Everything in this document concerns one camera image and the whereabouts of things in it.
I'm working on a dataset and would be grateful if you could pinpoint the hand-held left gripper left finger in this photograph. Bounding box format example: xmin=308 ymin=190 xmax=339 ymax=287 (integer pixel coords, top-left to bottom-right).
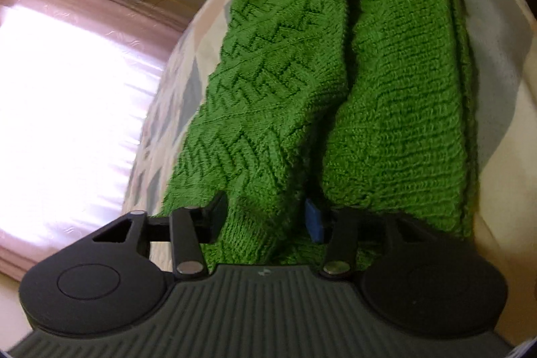
xmin=90 ymin=191 xmax=230 ymax=282

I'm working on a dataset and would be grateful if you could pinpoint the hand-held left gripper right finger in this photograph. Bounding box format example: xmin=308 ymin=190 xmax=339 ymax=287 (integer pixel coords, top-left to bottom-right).
xmin=305 ymin=198 xmax=420 ymax=280

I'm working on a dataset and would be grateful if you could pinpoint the green knit sweater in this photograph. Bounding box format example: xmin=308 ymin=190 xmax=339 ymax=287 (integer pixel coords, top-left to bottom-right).
xmin=160 ymin=0 xmax=479 ymax=267

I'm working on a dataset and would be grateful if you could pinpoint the checked teddy bear quilt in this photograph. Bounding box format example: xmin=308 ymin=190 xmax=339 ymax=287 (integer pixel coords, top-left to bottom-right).
xmin=121 ymin=0 xmax=537 ymax=300

